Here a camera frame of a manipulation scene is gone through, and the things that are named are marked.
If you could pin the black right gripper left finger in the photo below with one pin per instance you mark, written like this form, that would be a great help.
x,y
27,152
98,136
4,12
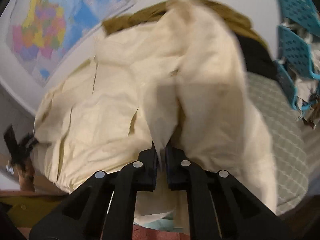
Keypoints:
x,y
103,207

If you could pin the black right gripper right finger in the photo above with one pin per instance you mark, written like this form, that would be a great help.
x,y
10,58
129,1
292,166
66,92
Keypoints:
x,y
219,206

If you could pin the cream large garment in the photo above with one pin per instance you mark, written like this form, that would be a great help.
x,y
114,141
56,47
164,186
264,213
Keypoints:
x,y
148,85

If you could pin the person's left hand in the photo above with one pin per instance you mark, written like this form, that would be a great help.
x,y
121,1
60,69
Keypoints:
x,y
26,173

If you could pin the black garment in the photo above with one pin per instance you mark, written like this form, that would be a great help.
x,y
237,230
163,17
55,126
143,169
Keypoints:
x,y
257,58

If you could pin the teal plastic laundry basket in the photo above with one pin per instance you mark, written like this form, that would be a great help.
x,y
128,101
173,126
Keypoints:
x,y
298,63

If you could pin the mustard olive jacket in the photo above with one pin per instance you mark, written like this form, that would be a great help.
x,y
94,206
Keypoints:
x,y
188,10

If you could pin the colourful wall map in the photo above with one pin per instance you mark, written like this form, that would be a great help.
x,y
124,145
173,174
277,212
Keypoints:
x,y
37,35

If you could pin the blue world wall map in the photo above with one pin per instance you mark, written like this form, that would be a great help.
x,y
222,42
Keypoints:
x,y
84,15

